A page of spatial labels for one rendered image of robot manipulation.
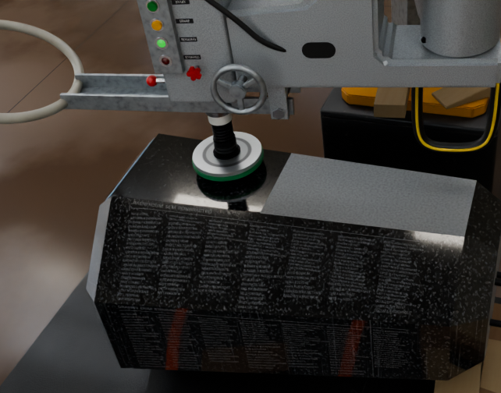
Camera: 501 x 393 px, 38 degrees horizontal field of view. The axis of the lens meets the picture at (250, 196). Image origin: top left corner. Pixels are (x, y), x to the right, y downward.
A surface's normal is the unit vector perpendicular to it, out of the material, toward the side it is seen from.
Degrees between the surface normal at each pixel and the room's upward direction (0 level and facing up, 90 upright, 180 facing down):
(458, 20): 90
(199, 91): 90
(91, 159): 0
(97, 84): 90
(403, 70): 90
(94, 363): 0
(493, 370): 0
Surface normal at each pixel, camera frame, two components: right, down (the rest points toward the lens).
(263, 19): -0.22, 0.65
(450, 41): -0.44, 0.62
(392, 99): -0.14, -0.76
